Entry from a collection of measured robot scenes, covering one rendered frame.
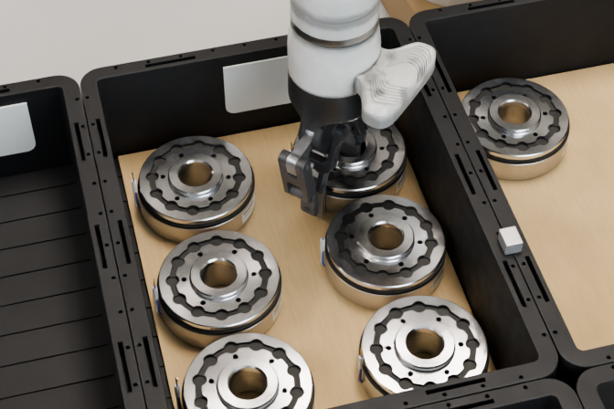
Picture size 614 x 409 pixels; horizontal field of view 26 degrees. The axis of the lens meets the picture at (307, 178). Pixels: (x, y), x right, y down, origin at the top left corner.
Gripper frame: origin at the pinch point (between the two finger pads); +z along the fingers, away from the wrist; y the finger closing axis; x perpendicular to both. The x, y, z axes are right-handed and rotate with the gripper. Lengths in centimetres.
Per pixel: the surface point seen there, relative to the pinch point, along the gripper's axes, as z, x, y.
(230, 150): -1.1, -9.0, 2.5
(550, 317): -7.9, 24.4, 9.2
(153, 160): -1.1, -14.3, 7.2
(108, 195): -7.8, -11.0, 16.8
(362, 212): -1.1, 4.7, 2.6
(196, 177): 0.7, -10.7, 5.6
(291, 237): 2.1, -0.4, 6.1
